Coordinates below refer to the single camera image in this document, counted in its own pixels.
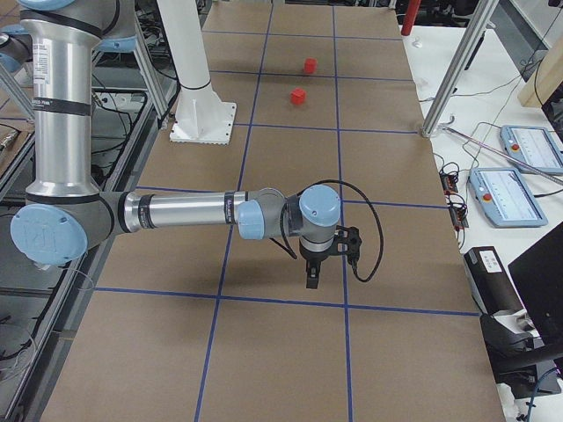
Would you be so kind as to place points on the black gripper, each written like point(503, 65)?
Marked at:
point(314, 259)

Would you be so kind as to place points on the red block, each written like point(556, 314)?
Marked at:
point(310, 65)
point(298, 96)

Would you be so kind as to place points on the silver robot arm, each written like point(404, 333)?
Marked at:
point(65, 212)
point(16, 47)

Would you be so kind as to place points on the small circuit board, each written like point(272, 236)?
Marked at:
point(457, 206)

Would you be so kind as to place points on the black box device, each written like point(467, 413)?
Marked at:
point(489, 281)

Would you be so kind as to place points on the teach pendant near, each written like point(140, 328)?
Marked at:
point(505, 199)

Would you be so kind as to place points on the teach pendant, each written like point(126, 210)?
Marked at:
point(534, 146)
point(505, 199)

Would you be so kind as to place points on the black monitor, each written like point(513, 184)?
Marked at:
point(537, 275)

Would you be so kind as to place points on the metal rod tool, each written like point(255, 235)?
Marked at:
point(501, 152)

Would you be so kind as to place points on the teach pendant far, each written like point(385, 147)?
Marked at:
point(534, 146)

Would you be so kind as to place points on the red cylinder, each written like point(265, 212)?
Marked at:
point(410, 17)

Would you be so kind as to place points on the white pedestal column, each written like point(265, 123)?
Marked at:
point(201, 116)

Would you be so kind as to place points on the aluminium frame post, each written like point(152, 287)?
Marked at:
point(469, 41)

